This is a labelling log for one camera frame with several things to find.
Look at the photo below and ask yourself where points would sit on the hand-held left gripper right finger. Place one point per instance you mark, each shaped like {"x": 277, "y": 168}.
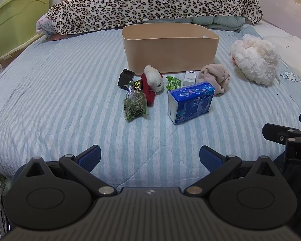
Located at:
{"x": 210, "y": 158}

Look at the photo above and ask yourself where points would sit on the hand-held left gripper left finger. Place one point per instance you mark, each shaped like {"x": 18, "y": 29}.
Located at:
{"x": 90, "y": 155}

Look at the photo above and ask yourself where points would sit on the blue tissue pack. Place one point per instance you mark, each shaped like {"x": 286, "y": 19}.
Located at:
{"x": 190, "y": 103}

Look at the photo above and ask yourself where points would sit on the clear bag of green herbs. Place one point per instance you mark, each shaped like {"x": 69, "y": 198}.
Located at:
{"x": 135, "y": 104}

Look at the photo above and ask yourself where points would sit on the beige fleece cloth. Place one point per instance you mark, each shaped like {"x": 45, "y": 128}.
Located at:
{"x": 215, "y": 76}

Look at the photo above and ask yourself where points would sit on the small white box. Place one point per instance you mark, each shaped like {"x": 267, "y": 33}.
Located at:
{"x": 190, "y": 77}

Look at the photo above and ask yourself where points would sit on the green snack packet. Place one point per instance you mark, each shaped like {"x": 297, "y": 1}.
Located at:
{"x": 173, "y": 82}

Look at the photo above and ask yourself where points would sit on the black star-printed packet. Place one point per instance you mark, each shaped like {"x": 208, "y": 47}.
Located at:
{"x": 137, "y": 84}

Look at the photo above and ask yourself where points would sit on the small black box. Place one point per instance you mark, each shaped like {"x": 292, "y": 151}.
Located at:
{"x": 126, "y": 77}

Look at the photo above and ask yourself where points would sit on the red and white plush toy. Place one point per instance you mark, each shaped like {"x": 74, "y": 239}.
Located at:
{"x": 153, "y": 82}

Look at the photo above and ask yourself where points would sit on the beige plastic storage bin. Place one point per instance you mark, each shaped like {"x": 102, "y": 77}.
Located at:
{"x": 170, "y": 47}

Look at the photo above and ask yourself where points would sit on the blue striped bed cover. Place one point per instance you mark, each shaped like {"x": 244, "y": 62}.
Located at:
{"x": 65, "y": 100}

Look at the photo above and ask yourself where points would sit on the white pillow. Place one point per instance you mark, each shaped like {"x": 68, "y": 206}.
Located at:
{"x": 291, "y": 47}

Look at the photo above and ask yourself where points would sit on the white fluffy plush toy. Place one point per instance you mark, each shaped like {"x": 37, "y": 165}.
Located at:
{"x": 255, "y": 60}

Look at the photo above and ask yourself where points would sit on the grey bag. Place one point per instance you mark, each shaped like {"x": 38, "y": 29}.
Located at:
{"x": 0, "y": 205}

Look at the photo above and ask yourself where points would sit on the light teal quilt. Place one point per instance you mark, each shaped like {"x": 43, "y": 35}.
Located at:
{"x": 215, "y": 21}

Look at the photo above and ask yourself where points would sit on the floral pillow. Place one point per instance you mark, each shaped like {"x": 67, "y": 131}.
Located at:
{"x": 44, "y": 26}

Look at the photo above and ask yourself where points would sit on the green plastic cabinet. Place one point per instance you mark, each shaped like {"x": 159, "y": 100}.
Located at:
{"x": 15, "y": 20}

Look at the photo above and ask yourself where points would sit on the leopard print blanket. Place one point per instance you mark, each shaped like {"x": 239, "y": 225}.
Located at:
{"x": 150, "y": 2}

